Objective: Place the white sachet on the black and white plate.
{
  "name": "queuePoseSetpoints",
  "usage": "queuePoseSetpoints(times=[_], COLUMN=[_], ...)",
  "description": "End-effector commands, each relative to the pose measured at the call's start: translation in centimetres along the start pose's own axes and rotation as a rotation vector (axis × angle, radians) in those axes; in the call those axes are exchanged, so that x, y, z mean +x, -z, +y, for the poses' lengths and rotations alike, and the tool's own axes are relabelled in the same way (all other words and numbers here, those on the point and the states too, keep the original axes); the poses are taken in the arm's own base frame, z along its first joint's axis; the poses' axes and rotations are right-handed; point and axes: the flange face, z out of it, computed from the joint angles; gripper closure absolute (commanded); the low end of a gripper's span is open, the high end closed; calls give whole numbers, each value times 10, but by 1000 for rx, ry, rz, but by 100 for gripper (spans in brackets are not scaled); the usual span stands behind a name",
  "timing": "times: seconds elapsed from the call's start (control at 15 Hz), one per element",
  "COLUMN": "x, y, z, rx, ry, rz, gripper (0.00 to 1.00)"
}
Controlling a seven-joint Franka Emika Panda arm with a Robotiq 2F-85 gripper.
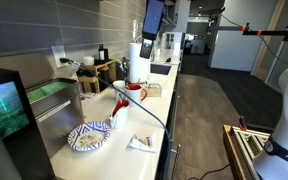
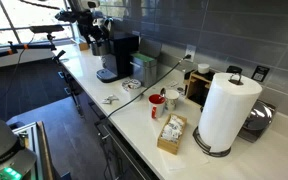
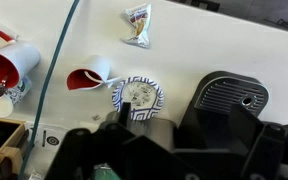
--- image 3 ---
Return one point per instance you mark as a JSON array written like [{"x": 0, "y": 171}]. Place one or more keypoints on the blue patterned paper cup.
[{"x": 7, "y": 100}]

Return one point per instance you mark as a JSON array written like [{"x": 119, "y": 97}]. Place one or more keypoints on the black coffee machine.
[{"x": 227, "y": 90}]

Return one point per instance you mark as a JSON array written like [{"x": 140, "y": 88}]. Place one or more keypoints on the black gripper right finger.
[{"x": 267, "y": 150}]

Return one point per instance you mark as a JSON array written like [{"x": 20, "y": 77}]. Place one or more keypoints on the white snack sachet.
[{"x": 138, "y": 26}]

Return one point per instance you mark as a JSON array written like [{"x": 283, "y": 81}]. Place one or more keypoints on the wooden countertop organizer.
[{"x": 7, "y": 150}]

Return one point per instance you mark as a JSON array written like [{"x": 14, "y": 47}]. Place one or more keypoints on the white printed paper sheet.
[{"x": 52, "y": 140}]

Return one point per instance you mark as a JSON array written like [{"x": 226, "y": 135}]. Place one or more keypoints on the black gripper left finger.
[{"x": 84, "y": 146}]

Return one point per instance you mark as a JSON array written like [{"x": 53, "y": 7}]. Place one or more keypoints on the white mug red inside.
[{"x": 15, "y": 58}]

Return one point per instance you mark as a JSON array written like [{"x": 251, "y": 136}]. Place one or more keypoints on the blue and white patterned plate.
[{"x": 150, "y": 110}]

